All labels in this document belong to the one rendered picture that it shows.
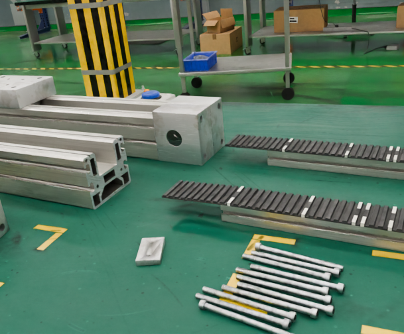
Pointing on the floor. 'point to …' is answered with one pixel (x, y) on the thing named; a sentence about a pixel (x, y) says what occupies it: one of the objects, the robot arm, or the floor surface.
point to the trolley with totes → (266, 61)
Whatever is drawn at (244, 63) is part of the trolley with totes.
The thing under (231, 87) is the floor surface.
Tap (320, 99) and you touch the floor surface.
